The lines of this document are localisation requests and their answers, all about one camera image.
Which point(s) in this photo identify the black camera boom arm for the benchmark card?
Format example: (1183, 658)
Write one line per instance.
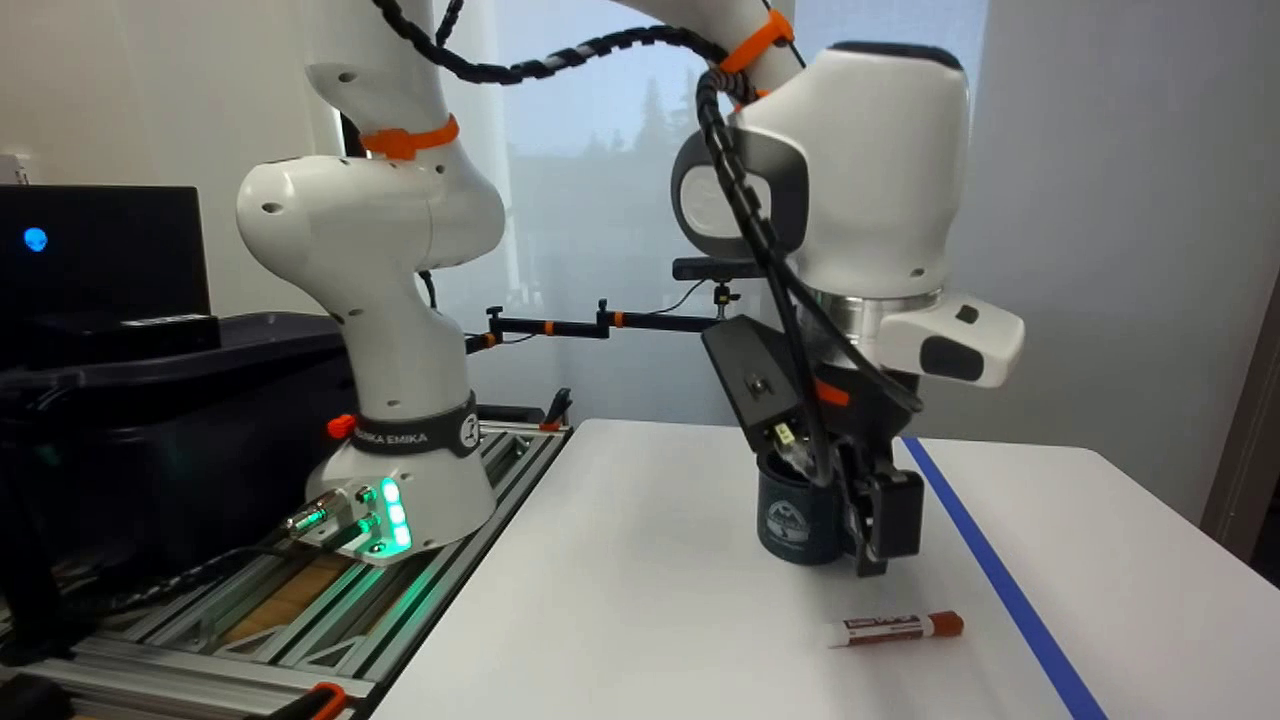
(603, 327)

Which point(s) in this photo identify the dark blue enamel mug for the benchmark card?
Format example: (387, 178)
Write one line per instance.
(797, 516)

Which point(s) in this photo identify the aluminium mounting rail base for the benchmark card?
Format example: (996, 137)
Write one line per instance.
(291, 617)

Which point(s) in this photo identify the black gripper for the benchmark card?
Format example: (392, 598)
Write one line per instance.
(856, 423)

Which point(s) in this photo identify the black monitor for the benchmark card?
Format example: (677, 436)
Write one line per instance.
(100, 258)

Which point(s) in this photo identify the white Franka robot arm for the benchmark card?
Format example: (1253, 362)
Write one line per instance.
(832, 178)

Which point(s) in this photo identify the blue tape line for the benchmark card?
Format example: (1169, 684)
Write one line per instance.
(1036, 637)

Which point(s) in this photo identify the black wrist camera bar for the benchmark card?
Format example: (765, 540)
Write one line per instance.
(760, 388)

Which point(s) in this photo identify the black storage bin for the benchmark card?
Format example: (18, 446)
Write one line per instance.
(162, 461)

